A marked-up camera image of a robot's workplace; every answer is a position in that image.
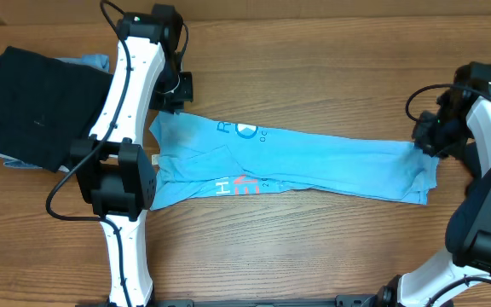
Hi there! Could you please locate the light blue printed t-shirt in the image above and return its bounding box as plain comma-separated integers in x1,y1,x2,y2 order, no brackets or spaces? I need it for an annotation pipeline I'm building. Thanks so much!
150,113,438,210

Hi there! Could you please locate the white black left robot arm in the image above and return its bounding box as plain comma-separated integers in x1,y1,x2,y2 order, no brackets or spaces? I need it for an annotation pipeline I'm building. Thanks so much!
70,4,194,306

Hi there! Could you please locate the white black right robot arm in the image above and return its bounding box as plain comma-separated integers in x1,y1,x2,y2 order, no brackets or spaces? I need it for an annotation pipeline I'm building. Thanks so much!
335,61,491,307

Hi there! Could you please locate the folded light blue garment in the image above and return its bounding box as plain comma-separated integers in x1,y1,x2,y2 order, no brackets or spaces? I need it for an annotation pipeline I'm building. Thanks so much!
59,54,110,72

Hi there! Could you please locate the folded black garment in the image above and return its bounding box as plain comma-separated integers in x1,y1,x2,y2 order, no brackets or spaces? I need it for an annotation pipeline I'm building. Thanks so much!
0,46,113,172

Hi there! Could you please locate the folded grey garment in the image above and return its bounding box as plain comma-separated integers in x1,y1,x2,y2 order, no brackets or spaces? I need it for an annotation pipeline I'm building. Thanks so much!
0,149,72,173

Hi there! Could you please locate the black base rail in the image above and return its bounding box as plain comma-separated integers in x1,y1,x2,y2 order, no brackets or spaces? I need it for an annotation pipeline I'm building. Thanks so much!
74,293,383,307

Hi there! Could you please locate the cardboard back wall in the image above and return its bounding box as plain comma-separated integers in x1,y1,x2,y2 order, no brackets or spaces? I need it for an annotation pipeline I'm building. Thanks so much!
0,0,491,26

